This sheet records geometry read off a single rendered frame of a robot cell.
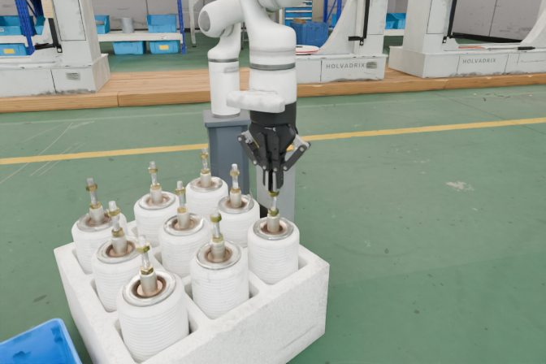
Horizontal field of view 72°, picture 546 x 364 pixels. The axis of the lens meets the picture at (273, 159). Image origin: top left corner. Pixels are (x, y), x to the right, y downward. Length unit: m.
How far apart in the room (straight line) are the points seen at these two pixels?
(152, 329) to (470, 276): 0.79
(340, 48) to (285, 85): 2.48
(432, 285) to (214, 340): 0.59
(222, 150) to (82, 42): 1.75
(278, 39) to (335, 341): 0.60
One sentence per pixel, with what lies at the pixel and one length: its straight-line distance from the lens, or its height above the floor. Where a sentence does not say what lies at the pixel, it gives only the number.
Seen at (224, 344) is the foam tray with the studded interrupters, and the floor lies 0.15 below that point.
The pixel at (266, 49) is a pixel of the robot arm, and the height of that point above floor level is 0.57.
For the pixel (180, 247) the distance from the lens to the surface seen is 0.70.
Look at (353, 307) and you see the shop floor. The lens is 0.92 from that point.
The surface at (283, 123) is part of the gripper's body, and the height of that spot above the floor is 0.46.
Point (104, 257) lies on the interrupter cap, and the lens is 0.68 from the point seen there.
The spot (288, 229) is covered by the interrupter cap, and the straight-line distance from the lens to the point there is 0.69.
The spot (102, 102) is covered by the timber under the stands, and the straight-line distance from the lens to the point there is 2.67.
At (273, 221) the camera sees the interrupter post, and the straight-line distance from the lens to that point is 0.68.
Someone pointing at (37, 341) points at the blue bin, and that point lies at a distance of 0.83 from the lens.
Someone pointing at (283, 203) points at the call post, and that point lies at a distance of 0.93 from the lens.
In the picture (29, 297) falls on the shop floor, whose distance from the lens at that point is 1.09.
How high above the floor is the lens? 0.64
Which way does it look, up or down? 23 degrees down
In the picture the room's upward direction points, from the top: straight up
